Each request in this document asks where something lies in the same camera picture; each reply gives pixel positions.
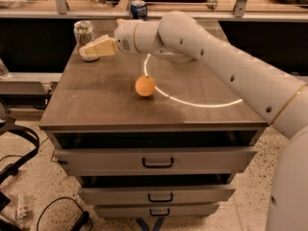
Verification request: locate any orange fruit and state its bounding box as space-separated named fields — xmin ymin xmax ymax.
xmin=135 ymin=75 xmax=156 ymax=97

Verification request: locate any grey drawer cabinet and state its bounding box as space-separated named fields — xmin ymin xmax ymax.
xmin=38 ymin=18 xmax=270 ymax=219

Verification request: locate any top drawer with handle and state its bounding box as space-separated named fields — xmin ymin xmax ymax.
xmin=55 ymin=146 xmax=256 ymax=176

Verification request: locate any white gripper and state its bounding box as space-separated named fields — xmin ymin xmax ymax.
xmin=79 ymin=19 xmax=138 ymax=58

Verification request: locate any blue pepsi can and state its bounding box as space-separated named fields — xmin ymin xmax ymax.
xmin=130 ymin=0 xmax=147 ymax=19

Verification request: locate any middle drawer with handle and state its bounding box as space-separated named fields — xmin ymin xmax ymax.
xmin=78 ymin=185 xmax=235 ymax=205

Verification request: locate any bottom drawer with handle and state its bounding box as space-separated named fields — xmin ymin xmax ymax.
xmin=94 ymin=203 xmax=219 ymax=218

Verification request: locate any black cable on floor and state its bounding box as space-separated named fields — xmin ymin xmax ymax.
xmin=36 ymin=196 xmax=93 ymax=231

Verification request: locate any green white 7up can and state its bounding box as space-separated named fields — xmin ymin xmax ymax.
xmin=73 ymin=20 xmax=95 ymax=48

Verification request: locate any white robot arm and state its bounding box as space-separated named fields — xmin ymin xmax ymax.
xmin=80 ymin=11 xmax=308 ymax=231

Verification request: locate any black strap on floor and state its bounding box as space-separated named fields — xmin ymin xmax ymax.
xmin=0 ymin=117 xmax=40 ymax=185

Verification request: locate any clear plastic bottle on floor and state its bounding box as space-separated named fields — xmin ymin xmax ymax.
xmin=15 ymin=193 xmax=28 ymax=220

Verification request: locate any drawer with handle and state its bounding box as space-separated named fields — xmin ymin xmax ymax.
xmin=78 ymin=185 xmax=235 ymax=205
xmin=94 ymin=203 xmax=219 ymax=218
xmin=55 ymin=146 xmax=256 ymax=176

